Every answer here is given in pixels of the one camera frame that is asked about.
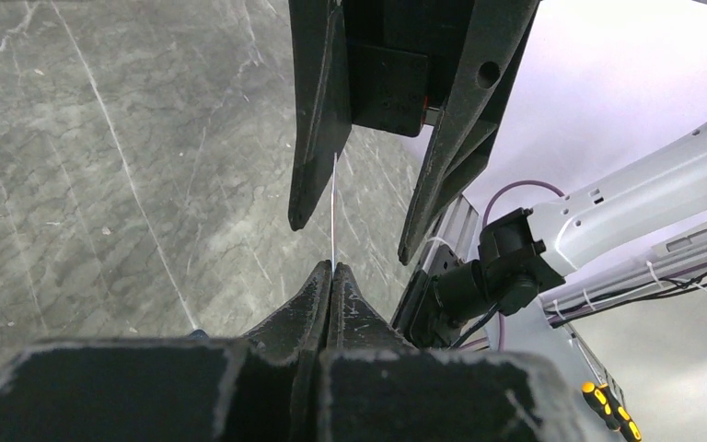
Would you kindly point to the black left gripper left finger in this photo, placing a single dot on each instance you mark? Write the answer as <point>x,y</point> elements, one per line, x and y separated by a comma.
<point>257,387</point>

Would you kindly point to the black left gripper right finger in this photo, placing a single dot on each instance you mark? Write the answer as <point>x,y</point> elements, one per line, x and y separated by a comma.
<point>371,386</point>

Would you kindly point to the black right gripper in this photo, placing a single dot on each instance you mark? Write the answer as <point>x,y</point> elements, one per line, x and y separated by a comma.
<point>404,57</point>

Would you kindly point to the grey card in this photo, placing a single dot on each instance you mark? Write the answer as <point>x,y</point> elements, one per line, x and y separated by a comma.
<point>333,194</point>

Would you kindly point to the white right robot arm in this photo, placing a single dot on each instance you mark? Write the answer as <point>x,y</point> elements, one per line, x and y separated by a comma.
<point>653,192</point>

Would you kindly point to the yellow black screwdriver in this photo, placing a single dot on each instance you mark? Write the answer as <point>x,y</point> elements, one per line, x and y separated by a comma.
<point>601,399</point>

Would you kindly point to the aluminium frame rail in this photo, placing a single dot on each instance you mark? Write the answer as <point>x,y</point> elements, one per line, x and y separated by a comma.
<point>445,256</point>

